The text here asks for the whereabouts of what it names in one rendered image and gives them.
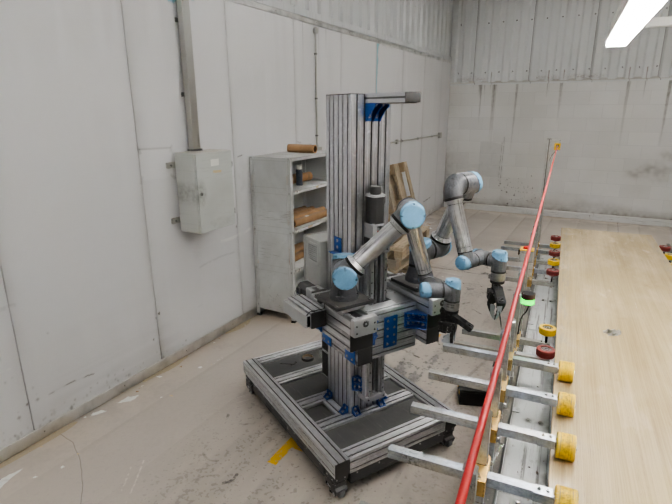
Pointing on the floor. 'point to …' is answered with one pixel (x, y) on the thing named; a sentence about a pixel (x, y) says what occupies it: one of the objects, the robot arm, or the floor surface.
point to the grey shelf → (268, 236)
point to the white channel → (648, 21)
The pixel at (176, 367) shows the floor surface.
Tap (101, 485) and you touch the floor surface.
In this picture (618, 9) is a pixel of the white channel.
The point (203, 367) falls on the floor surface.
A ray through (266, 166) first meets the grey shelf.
